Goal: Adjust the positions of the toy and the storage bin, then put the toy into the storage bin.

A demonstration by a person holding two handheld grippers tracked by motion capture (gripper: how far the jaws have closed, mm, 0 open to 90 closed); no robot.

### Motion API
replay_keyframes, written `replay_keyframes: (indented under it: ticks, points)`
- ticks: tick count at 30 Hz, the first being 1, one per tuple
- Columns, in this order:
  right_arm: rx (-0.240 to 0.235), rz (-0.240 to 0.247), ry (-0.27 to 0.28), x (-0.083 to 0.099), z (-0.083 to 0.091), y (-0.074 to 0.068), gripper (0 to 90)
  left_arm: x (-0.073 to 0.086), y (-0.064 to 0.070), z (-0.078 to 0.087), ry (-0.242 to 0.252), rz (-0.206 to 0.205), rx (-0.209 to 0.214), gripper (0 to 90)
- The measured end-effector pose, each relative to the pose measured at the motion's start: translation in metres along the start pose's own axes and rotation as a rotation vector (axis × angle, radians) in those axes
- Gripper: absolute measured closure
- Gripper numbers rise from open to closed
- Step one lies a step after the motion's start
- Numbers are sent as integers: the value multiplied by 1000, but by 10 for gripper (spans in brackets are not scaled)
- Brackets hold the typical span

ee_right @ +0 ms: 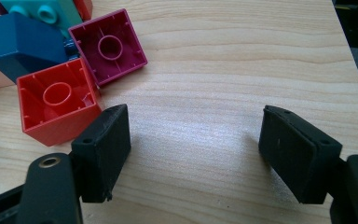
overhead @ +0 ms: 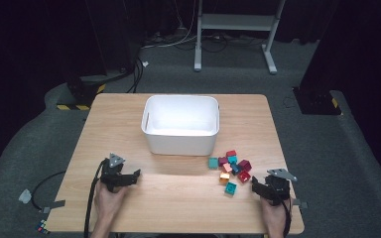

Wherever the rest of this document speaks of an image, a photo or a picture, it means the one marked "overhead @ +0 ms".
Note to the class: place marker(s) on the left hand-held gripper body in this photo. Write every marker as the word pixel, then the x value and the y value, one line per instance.
pixel 112 177

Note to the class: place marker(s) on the person's left hand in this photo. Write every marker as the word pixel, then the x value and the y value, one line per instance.
pixel 107 203

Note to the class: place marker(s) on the white metal stand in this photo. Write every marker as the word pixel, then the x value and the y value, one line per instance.
pixel 236 22

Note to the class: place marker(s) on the magenta toy block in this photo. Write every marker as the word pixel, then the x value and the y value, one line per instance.
pixel 223 160

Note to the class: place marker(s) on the colourful puzzle cube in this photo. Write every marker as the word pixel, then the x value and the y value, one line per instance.
pixel 42 226

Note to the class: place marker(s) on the teal toy block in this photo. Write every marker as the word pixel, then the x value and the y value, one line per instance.
pixel 232 159
pixel 230 188
pixel 213 163

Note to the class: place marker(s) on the white plastic bin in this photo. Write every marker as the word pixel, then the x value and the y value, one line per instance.
pixel 180 145

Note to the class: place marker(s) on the grey tape strip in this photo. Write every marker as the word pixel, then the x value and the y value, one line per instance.
pixel 297 202
pixel 55 204

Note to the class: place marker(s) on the orange toy block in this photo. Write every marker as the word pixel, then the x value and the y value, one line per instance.
pixel 224 178

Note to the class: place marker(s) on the blue toy block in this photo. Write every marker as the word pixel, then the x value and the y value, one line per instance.
pixel 235 170

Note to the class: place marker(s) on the person's right hand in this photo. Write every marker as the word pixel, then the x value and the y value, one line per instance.
pixel 276 214

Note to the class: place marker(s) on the black base with striped tape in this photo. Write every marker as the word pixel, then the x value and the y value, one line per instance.
pixel 84 92

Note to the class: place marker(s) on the maroon toy block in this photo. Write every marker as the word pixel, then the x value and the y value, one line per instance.
pixel 244 164

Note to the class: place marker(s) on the pink toy block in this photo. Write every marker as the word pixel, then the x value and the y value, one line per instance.
pixel 227 167

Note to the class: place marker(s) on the small white tag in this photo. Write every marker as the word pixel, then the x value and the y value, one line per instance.
pixel 145 63

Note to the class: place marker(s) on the red toy block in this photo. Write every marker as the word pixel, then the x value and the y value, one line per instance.
pixel 243 176
pixel 231 153

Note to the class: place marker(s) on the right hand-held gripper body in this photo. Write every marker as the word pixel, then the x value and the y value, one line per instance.
pixel 278 190

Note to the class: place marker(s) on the black stand base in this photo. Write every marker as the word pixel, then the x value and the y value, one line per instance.
pixel 317 102

